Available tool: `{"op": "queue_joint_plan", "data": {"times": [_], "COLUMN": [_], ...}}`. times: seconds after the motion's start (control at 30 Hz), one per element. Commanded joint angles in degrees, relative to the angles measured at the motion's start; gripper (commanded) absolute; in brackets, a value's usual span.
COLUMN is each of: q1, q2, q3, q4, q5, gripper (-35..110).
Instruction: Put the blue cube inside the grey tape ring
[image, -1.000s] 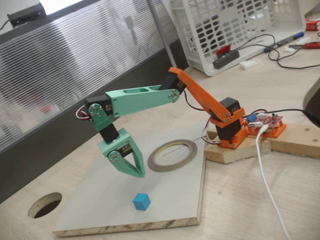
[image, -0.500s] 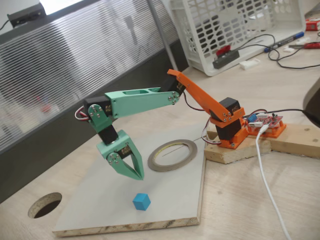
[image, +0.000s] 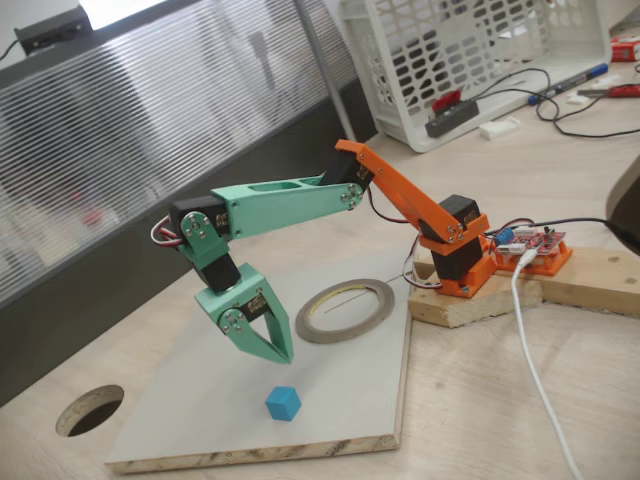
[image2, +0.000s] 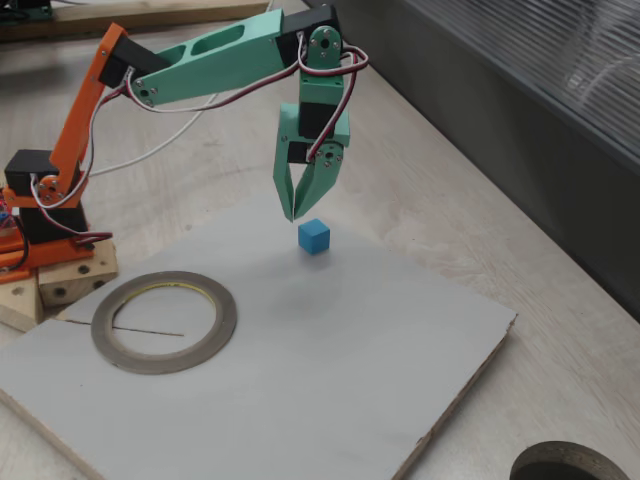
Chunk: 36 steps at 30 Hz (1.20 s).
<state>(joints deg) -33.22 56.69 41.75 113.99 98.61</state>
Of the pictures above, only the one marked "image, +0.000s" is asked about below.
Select red controller circuit board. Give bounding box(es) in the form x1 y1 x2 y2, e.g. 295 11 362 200
494 227 569 256

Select blue cube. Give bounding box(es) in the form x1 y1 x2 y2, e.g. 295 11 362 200
264 385 303 424

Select white plastic basket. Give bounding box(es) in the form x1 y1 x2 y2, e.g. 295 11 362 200
339 0 614 154

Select dark rounded object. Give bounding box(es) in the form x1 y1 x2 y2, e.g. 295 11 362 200
604 153 640 251

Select grey ring of tape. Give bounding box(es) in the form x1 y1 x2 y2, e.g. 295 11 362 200
294 278 396 345

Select thick black power cable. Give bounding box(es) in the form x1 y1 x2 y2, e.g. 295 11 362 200
534 216 640 246

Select ribbed glass desk partition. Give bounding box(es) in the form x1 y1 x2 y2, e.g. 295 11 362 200
0 0 381 406

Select black power strip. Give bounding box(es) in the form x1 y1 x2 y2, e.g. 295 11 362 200
424 88 480 139

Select white plastic printed part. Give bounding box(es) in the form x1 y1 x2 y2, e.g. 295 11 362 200
478 115 521 140

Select white plywood board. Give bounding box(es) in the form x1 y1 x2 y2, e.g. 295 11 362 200
103 243 417 475

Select orange controller board holder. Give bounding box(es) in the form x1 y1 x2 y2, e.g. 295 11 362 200
492 239 573 276

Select short wooden block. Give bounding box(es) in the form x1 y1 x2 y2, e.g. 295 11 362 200
407 259 546 330

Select white USB cable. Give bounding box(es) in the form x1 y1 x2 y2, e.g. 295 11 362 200
509 249 586 480

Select black box device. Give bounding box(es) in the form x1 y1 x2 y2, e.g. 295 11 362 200
13 5 94 55

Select red white black servo wire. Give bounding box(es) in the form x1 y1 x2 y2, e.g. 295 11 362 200
149 217 185 250
367 189 416 225
402 234 444 292

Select long wooden plank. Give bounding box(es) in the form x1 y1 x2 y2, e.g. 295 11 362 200
539 244 640 319

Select red small box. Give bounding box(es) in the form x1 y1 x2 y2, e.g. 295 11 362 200
610 37 640 64

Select red handled pliers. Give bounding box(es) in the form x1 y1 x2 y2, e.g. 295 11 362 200
577 83 640 100

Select blue capped marker pen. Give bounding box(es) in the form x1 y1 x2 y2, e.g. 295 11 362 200
528 63 609 105

